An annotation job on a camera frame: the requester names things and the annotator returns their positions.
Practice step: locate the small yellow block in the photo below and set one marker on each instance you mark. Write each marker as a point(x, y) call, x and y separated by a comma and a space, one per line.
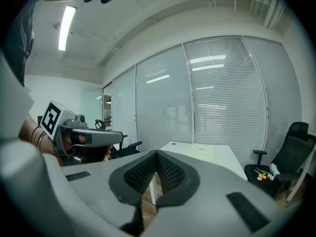
point(263, 175)

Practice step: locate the person's left hand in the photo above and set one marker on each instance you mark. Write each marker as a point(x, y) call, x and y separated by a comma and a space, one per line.
point(67, 143)

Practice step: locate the black wrist bands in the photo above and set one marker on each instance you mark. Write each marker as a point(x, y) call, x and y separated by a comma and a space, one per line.
point(39, 136)

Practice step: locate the person's black shirt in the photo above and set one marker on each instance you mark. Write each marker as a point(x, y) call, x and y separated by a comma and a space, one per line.
point(19, 46)

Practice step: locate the person's left forearm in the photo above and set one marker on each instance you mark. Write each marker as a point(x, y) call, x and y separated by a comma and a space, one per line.
point(27, 137)

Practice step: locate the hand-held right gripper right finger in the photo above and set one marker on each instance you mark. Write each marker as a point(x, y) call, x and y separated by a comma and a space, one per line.
point(212, 201)

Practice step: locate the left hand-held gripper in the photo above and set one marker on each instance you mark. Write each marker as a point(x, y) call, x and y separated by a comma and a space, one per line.
point(51, 118)

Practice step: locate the round ceiling detector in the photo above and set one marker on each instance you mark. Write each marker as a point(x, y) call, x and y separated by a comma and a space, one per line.
point(56, 25)

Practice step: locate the dark smartphone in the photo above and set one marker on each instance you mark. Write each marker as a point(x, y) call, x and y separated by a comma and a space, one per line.
point(258, 170)

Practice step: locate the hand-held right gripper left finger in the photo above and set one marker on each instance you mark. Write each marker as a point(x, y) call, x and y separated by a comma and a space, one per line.
point(98, 189)

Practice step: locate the black mesh office chair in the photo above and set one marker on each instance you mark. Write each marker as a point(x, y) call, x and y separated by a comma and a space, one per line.
point(296, 152)

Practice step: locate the white table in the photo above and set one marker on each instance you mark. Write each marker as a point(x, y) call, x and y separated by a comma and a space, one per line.
point(222, 157)

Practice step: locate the long ceiling light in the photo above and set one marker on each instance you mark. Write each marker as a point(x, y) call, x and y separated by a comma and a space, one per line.
point(66, 28)

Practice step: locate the pale soft toy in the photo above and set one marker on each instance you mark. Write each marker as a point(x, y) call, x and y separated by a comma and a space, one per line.
point(274, 169)

